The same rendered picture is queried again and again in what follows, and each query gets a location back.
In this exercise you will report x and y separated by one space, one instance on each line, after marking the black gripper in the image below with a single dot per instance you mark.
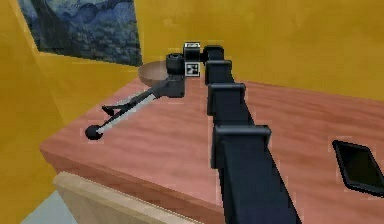
175 80

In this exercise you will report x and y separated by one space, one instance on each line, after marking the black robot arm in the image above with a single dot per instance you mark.
240 166

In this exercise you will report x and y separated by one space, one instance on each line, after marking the wooden chest of drawers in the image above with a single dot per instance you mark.
166 146

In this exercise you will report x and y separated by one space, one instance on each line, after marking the brown bowl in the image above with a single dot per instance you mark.
153 72

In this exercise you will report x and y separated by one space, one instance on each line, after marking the blue landscape painting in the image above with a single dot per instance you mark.
83 26

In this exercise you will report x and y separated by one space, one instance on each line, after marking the black phone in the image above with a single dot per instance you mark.
359 166

